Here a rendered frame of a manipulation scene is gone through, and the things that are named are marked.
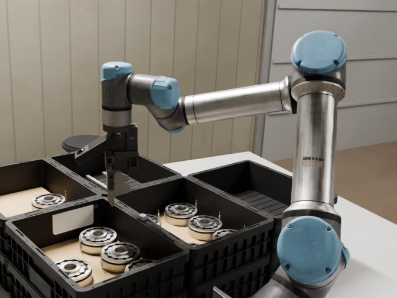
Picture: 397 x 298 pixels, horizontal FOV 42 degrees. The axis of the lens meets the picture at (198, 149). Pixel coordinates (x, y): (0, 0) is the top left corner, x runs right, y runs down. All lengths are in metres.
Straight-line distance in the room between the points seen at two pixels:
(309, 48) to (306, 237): 0.41
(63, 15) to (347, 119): 2.94
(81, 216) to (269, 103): 0.62
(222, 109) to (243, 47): 3.08
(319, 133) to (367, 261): 0.81
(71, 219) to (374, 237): 1.07
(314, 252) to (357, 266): 0.79
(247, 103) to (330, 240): 0.45
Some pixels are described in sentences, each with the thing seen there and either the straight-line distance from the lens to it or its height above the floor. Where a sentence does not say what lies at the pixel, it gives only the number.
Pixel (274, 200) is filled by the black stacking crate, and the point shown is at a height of 0.83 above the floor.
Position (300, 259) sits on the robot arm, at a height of 1.06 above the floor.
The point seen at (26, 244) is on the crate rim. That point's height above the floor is 0.93.
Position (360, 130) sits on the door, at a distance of 5.51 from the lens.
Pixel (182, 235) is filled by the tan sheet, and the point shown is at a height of 0.83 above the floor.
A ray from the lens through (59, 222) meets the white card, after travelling 1.49.
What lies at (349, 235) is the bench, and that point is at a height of 0.70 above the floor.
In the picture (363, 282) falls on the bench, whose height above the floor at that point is 0.70.
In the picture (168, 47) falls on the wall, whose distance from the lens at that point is 4.00.
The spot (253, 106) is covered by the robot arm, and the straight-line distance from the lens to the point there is 1.30.
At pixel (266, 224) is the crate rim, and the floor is 0.93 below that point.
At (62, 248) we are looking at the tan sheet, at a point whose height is 0.83.
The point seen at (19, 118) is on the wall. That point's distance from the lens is 3.71.
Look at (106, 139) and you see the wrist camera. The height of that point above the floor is 1.15.
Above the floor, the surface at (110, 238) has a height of 0.86.
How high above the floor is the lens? 1.54
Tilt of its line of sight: 18 degrees down
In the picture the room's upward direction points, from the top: 3 degrees clockwise
